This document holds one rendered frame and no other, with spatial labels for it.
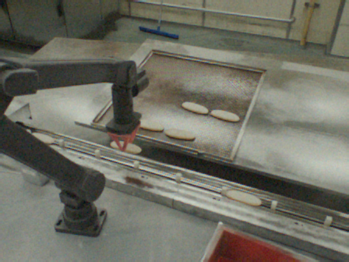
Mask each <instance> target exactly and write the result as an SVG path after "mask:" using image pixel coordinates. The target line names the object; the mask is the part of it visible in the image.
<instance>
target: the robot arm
mask: <svg viewBox="0 0 349 262"><path fill-rule="evenodd" d="M96 83H113V84H112V86H111V96H112V108H113V114H114V118H112V120H111V121H110V122H109V123H107V124H106V125H105V129H106V130H107V131H108V135H109V136H110V137H111V138H112V139H113V141H114V142H115V143H116V144H117V146H118V147H119V150H121V151H123V152H125V149H126V147H127V146H128V143H132V141H133V140H134V137H135V135H136V134H137V132H138V130H139V127H140V126H141V121H140V120H138V119H139V118H142V114H141V113H138V112H134V110H133V99H132V98H133V97H136V96H138V95H139V94H140V93H142V92H143V90H145V89H146V88H147V87H148V86H149V84H150V81H149V79H148V77H147V75H146V70H143V69H137V67H136V62H134V61H133V60H129V59H127V58H120V57H115V56H113V55H103V57H98V58H15V57H0V152H1V153H2V154H4V155H7V156H8V157H10V158H11V159H14V160H15V161H18V162H20V163H21V164H24V165H25V166H27V167H28V168H31V169H33V170H34V171H36V172H39V173H41V174H43V175H44V176H47V177H48V178H50V179H53V181H55V186H56V188H58V189H61V190H62V191H61V192H60V193H59V196H60V201H61V203H62V204H65V206H64V208H63V210H62V212H61V213H60V216H59V217H58V220H56V222H55V225H54V227H55V231H56V232H62V233H66V234H73V235H84V236H88V237H98V236H99V234H100V231H101V229H102V227H103V225H104V222H105V218H106V217H107V210H106V209H105V208H99V207H95V204H94V203H93V202H95V201H96V200H97V199H98V198H99V197H100V195H101V194H102V192H103V191H104V187H105V180H106V179H105V175H104V173H102V172H100V171H97V170H95V169H90V168H87V167H85V166H82V165H80V164H77V163H75V162H73V161H71V160H70V159H68V158H67V157H65V156H63V154H60V152H57V151H56V150H55V149H53V148H52V147H50V146H49V145H47V144H46V143H45V142H43V141H42V140H40V139H38V138H37V137H35V135H33V134H32V133H30V132H27V130H25V129H23V127H21V126H19V125H18V124H16V123H14V122H13V121H12V120H10V119H8V116H7V115H5V114H4V113H5V112H6V110H7V109H8V107H9V105H10V104H11V102H12V100H13V98H14V97H16V96H25V95H30V94H36V93H37V91H38V90H45V89H55V88H59V87H73V86H82V85H87V84H96ZM131 133H132V135H131ZM117 136H119V137H121V138H122V139H123V140H124V144H123V147H122V145H121V144H120V142H119V140H118V138H117Z"/></svg>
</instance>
